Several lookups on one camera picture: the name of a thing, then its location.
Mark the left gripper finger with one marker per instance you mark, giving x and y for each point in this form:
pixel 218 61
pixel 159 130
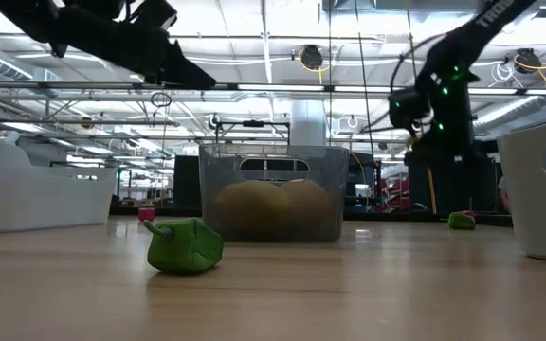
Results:
pixel 183 73

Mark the green toy pepper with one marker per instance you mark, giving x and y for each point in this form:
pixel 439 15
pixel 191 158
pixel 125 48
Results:
pixel 460 221
pixel 187 248

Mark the orange toy fruit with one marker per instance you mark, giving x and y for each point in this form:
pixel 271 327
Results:
pixel 311 203

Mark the yellow toy lemon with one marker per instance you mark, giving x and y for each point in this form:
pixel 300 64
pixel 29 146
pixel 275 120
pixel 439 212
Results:
pixel 254 208

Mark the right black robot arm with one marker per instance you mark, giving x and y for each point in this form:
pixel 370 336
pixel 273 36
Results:
pixel 462 42

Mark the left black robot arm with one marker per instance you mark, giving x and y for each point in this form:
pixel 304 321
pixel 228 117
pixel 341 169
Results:
pixel 26 19

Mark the black partition panel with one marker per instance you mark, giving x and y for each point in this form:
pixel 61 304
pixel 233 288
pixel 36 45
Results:
pixel 484 189

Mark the red shelf items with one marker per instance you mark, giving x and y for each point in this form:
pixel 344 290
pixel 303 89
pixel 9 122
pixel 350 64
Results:
pixel 396 194

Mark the person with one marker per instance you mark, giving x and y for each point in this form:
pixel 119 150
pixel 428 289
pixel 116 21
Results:
pixel 501 189

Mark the black equipment rack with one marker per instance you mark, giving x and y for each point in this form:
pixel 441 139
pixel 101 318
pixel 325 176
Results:
pixel 356 175

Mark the white plastic basket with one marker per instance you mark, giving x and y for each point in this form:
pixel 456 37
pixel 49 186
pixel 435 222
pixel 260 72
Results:
pixel 41 199
pixel 524 203

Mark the long ceiling light bar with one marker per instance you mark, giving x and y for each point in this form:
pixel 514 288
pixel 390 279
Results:
pixel 278 87

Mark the grey translucent plastic basket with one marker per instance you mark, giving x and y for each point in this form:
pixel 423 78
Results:
pixel 221 166

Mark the white building column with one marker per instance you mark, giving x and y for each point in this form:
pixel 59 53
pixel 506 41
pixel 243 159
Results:
pixel 308 123

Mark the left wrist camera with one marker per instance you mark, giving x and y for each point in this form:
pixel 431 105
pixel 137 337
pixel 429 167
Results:
pixel 152 14

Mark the black metal table frame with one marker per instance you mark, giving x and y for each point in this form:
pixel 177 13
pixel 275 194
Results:
pixel 387 216

